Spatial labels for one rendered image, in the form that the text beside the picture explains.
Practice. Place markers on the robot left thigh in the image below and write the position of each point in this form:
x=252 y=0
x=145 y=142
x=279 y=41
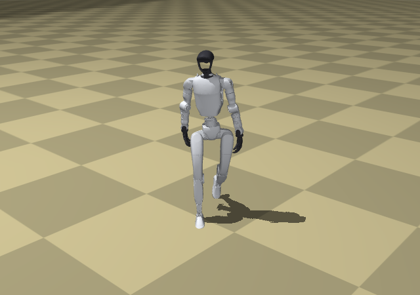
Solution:
x=226 y=147

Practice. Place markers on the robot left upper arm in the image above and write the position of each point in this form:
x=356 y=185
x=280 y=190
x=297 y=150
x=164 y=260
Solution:
x=227 y=84

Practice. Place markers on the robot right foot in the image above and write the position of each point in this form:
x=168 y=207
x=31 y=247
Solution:
x=200 y=221

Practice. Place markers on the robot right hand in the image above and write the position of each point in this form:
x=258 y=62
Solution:
x=185 y=136

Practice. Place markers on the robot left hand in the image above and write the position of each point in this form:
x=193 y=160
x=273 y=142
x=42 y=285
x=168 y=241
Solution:
x=239 y=141

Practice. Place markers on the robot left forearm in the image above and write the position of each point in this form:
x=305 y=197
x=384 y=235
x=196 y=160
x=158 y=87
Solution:
x=237 y=121

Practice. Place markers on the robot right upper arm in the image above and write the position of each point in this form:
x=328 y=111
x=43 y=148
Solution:
x=187 y=94

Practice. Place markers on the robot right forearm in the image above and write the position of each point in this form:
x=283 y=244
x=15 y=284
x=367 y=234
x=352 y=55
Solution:
x=184 y=118

